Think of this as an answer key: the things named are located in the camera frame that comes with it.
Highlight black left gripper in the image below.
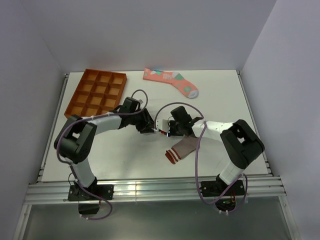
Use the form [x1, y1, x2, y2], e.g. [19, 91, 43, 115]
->
[129, 108, 155, 134]

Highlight beige sock orange stripes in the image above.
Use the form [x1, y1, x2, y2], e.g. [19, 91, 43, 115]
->
[165, 136, 198, 165]

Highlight red sock with bear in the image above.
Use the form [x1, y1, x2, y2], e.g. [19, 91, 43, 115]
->
[159, 130, 168, 137]

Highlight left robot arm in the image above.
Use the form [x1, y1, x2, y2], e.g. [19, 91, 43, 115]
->
[54, 97, 154, 200]

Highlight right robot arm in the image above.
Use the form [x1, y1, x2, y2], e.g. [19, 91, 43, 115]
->
[165, 106, 265, 197]

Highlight pink patterned sock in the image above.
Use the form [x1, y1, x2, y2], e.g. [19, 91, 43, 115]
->
[142, 68, 199, 99]

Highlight orange wooden compartment tray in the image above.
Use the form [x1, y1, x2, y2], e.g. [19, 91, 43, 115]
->
[64, 69, 127, 118]

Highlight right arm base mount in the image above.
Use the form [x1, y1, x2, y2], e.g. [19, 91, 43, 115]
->
[200, 180, 248, 214]

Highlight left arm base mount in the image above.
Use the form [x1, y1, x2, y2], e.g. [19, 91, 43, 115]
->
[67, 183, 114, 217]

